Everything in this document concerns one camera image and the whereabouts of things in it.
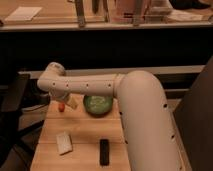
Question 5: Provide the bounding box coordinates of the small orange pepper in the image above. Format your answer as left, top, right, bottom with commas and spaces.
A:
58, 103, 65, 112

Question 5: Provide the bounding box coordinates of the white paper sheet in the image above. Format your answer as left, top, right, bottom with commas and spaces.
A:
5, 6, 41, 21

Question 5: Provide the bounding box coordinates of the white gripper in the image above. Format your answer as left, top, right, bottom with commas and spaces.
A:
51, 93, 78, 110

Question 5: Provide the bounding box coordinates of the green ceramic bowl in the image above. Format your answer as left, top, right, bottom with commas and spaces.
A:
83, 95, 113, 117

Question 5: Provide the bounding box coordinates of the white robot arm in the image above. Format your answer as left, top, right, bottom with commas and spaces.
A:
37, 62, 182, 171

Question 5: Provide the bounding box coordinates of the black remote control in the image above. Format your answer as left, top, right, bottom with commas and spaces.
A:
99, 139, 110, 166

